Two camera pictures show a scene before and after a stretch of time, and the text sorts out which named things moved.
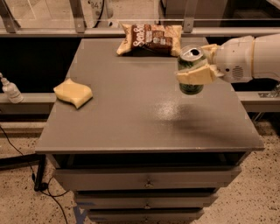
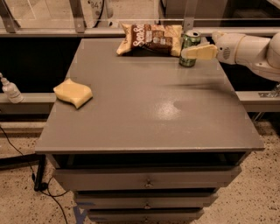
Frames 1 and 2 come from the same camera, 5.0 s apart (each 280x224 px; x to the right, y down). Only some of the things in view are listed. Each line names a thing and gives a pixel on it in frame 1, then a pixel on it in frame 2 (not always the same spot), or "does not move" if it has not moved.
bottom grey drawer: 144,215 does not move
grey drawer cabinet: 133,149 does not move
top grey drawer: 147,178 does not move
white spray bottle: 11,90 does not move
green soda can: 190,57 → 192,38
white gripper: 234,59 → 227,47
